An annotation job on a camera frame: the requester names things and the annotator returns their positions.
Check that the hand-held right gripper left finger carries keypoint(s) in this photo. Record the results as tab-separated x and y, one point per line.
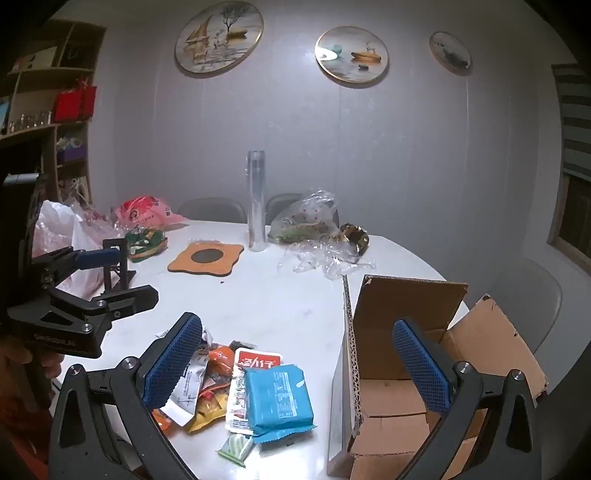
173	364

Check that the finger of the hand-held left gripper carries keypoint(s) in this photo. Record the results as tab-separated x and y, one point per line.
99	258
134	297

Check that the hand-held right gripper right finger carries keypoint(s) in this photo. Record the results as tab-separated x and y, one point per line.
422	369

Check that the brown cardboard box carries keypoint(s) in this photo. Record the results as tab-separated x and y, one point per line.
392	332

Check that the orange snack packet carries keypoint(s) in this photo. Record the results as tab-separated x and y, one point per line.
220	357

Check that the yellow snack packet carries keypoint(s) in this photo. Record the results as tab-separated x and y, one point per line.
207	413

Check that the red and white snack packet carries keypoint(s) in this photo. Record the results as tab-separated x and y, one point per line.
256	357

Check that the green and white snack packet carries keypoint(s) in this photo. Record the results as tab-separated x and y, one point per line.
235	447

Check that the blue snack packet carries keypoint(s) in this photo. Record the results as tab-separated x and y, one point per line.
277	397

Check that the person's left hand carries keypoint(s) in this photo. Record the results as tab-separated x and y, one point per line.
51	367

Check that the black stand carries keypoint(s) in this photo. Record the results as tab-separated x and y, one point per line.
122	263

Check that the green packaged snack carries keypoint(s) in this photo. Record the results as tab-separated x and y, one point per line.
145	242

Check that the white plastic bag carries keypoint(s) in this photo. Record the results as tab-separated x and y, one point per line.
60	226

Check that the orange wooden coaster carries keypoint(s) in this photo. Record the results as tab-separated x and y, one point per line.
184	263

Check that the pink plastic bag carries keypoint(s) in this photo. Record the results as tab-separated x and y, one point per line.
143	210

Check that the purple box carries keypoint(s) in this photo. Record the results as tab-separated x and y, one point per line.
70	151

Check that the person's orange clothing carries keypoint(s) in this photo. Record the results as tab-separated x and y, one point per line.
21	438

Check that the crumpled clear plastic wrap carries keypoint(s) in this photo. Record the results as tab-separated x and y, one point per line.
323	261

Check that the gold and black wrapper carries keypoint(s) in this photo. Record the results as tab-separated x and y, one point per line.
355	235

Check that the clear plastic tube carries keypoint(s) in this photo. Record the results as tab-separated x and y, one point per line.
256	207

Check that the red bag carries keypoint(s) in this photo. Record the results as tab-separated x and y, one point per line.
74	101

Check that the clear bag of greens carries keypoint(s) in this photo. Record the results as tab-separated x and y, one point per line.
300	221

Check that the wooden shelf unit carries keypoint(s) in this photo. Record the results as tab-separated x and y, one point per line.
27	87

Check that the window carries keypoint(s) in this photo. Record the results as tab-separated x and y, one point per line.
575	217

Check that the large round sailboat painting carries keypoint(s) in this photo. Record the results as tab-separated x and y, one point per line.
219	37

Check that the striped window blind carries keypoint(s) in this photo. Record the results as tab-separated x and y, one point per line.
575	120

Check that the small round wall painting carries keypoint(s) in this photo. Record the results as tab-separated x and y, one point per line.
450	51

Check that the medium round wall painting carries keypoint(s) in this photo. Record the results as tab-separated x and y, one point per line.
351	55

